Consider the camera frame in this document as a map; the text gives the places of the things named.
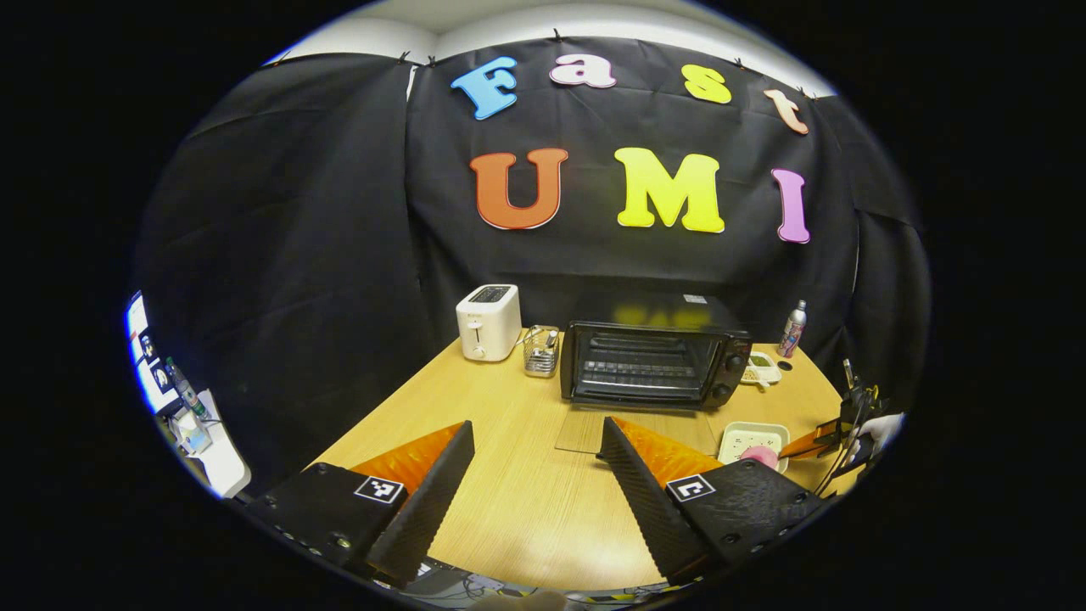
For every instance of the white side table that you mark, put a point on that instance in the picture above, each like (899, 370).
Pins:
(225, 462)

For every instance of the clear plastic bottle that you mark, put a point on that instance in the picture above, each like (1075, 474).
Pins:
(185, 390)

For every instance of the white divided dish with grains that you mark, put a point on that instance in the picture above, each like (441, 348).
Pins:
(762, 372)

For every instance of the computer monitor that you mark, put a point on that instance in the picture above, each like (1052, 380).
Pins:
(146, 352)

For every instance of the white toaster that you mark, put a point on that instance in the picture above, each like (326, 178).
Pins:
(488, 327)

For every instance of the black electric oven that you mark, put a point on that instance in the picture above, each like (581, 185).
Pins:
(653, 314)

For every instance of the silver drink bottle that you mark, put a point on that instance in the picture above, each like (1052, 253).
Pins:
(792, 335)

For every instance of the pink round food slice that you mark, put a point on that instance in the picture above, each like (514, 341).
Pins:
(759, 456)

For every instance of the black backdrop cloth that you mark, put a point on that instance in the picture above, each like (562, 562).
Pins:
(339, 212)

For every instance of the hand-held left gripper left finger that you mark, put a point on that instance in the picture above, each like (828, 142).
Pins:
(433, 501)

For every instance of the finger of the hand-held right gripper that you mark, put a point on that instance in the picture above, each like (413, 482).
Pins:
(814, 443)

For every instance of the white rectangular plate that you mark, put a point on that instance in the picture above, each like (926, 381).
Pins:
(751, 434)

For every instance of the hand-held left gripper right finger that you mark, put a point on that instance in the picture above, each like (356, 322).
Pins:
(645, 501)

